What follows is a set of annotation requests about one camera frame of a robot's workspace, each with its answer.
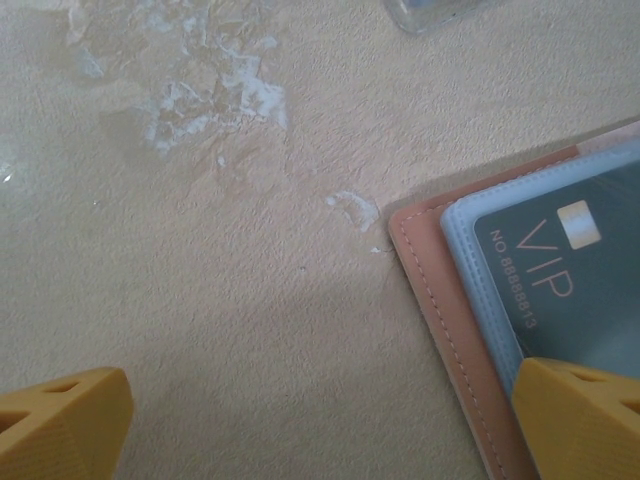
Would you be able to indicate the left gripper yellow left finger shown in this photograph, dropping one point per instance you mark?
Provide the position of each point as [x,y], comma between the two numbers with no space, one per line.
[55,425]

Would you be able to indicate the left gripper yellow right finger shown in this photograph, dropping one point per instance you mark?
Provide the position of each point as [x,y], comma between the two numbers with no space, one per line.
[580,430]

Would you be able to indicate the dark grey VIP card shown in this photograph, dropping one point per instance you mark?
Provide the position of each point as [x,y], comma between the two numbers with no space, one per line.
[575,300]

